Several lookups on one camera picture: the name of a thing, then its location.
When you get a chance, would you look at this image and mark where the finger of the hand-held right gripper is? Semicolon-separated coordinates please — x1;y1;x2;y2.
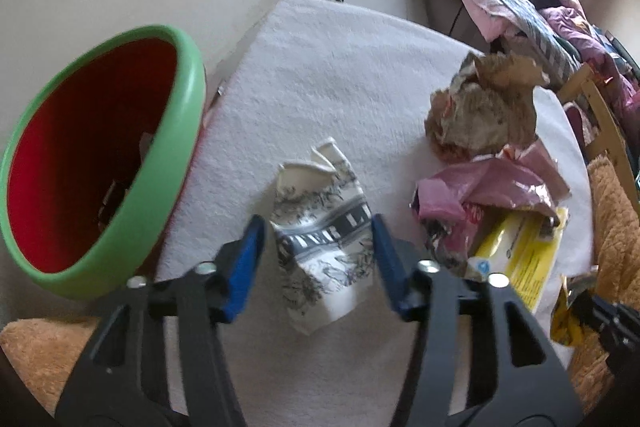
567;291;640;358

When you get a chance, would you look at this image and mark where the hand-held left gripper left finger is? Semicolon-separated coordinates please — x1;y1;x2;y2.
55;214;266;427

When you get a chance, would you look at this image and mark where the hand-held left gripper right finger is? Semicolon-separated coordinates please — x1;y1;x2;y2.
371;213;583;427

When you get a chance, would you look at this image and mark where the black and white paper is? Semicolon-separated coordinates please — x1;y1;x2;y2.
270;137;376;337

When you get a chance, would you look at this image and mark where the yellow cardboard box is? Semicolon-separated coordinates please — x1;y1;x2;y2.
467;206;570;314

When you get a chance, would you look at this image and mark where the pink plastic bag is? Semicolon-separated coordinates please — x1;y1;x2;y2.
411;139;571;268

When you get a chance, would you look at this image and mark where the green and red trash bin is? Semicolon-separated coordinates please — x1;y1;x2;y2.
0;24;207;300

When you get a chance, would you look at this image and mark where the yellow foil wrapper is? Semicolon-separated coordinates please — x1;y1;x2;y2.
550;274;598;348

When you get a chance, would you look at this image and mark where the tan fluffy blanket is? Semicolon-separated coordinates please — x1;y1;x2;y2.
0;154;640;418

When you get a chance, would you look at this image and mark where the crumpled brown paper bag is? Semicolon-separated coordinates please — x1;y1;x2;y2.
425;51;550;160

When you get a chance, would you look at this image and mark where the wooden chair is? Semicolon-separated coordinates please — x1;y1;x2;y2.
557;64;640;212

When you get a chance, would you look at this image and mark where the purple jacket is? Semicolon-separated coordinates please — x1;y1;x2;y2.
542;4;631;78

